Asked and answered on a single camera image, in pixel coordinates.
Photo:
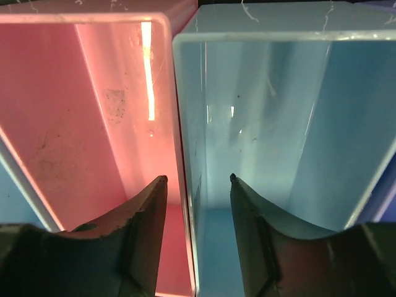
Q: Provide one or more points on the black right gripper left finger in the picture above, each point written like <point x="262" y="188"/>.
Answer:
<point x="116" y="254"/>

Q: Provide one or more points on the light blue bin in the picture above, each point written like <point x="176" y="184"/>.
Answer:
<point x="295" y="98"/>
<point x="22" y="200"/>

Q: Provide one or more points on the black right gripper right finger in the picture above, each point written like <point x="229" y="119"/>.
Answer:
<point x="283" y="255"/>

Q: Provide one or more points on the light blue bin right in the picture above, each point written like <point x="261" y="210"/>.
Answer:
<point x="295" y="98"/>

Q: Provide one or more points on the light blue bin left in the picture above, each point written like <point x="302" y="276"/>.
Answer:
<point x="22" y="200"/>

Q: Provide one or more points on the pink plastic bin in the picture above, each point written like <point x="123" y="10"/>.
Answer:
<point x="89" y="100"/>

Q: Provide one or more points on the purple plastic bin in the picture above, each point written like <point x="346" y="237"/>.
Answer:
<point x="384" y="195"/>

